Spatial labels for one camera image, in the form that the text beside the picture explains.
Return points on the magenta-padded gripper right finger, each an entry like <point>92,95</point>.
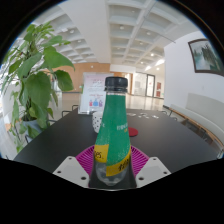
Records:
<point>153,170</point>

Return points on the green leafy potted plant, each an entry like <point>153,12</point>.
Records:
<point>36,86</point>

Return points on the green-labelled clear drink bottle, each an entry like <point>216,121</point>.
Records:
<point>113,133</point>

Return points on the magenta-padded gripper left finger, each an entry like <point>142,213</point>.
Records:
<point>71,170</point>

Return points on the long white bench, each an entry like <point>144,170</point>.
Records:
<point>203,116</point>

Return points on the recessed ceiling lights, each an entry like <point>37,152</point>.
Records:
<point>151,54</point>

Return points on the flat round red coaster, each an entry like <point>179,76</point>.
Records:
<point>133,131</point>

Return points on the dark-framed landscape picture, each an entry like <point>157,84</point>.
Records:
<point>206,56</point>

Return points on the clear acrylic sign stand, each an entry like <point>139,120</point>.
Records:
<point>93,93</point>

